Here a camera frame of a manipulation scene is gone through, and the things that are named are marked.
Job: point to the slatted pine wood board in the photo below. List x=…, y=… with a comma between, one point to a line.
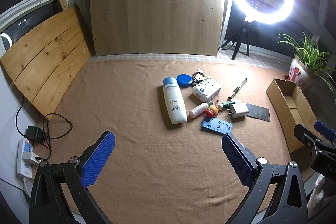
x=44, y=56

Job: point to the large light oak board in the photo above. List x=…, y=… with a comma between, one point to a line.
x=157, y=8

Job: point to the white power strip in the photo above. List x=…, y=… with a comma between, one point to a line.
x=26, y=158

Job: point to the small white bottle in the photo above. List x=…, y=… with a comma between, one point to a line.
x=198, y=110

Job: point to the red ball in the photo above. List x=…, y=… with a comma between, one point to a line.
x=209, y=113

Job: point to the white and red flowerpot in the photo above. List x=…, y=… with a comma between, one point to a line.
x=300, y=74

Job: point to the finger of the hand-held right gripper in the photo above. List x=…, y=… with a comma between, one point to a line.
x=307, y=138
x=325, y=130

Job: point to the blue plastic card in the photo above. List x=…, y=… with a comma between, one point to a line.
x=216, y=127

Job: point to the white charger plug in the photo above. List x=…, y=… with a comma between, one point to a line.
x=239, y=111

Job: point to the small clear trinket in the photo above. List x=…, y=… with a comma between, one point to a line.
x=216, y=102

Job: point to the green spider plant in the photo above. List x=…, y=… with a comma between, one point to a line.
x=307, y=53

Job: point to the clear gel pen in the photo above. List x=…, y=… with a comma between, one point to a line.
x=237, y=88

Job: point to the black card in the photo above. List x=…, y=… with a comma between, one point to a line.
x=258, y=112

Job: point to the cardboard box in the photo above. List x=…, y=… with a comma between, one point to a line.
x=294, y=106

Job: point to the white sunscreen bottle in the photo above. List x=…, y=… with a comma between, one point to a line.
x=173, y=103

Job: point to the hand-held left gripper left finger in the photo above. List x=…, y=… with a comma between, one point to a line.
x=98, y=158

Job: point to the black chair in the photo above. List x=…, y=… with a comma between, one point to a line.
x=242, y=35

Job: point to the tissue packet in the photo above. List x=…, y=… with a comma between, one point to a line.
x=206, y=90

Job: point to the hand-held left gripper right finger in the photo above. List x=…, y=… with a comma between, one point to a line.
x=239, y=158

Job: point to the black power adapter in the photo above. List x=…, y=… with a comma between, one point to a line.
x=35, y=133

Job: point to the green lip balm tube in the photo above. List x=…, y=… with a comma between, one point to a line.
x=228, y=104

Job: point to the blue round tin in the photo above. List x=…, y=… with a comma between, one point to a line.
x=184, y=81

